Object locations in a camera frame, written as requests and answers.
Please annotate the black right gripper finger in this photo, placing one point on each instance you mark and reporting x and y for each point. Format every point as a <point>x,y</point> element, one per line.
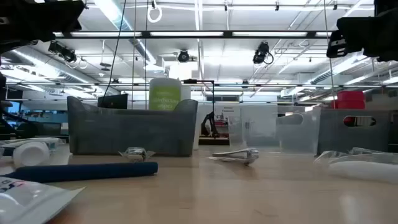
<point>357,34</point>
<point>334,46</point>

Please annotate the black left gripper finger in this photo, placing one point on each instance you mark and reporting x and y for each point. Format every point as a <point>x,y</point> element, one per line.
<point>59,18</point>

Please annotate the white travel toothpaste tube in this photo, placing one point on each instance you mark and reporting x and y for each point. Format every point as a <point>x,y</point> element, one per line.
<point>31,154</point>
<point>25,202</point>

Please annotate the dark blue disposable razor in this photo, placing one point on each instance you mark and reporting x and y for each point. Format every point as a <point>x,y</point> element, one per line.
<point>93,171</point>

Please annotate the background black robot arm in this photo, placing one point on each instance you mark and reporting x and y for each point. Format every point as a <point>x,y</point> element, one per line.
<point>211,123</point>

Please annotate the red storage box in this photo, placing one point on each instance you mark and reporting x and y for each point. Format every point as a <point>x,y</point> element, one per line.
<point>351,98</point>

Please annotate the grey plastic storage bin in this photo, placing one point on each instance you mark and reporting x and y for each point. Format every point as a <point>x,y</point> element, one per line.
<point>329,133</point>

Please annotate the black monitor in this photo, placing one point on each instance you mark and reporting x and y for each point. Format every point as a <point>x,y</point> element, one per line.
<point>113,101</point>

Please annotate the black overhead light bar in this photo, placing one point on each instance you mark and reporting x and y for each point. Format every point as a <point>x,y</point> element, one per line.
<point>228,34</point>

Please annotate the clear plastic storage bin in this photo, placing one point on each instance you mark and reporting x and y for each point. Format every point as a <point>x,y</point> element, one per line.
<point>264,130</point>

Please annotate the green disinfecting wipes canister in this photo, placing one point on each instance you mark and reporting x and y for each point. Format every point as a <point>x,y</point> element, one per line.
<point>164,93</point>

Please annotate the frosted plastic storage bin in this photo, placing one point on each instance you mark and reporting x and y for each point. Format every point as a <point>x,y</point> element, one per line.
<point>124,133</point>

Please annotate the white sign board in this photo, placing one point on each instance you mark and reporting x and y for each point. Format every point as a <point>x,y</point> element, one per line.
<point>224,124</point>

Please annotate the black rig camera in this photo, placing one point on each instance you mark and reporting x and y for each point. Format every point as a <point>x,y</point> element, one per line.
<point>183,56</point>
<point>260,54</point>
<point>63,53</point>

